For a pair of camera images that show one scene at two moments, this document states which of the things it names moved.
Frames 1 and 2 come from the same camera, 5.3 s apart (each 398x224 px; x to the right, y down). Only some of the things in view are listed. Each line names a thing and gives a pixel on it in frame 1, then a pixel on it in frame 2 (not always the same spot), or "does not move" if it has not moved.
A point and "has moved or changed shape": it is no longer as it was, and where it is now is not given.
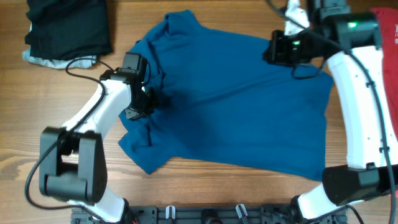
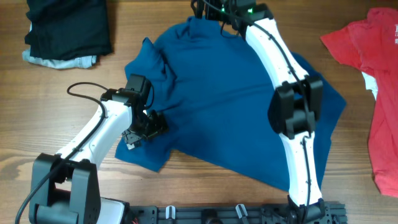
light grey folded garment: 58,63 does not move
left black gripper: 151,103 to 158,124
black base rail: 212,214 does not move
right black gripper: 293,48 to 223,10
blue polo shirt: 217,100 has moved or changed shape
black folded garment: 63,30 does not move
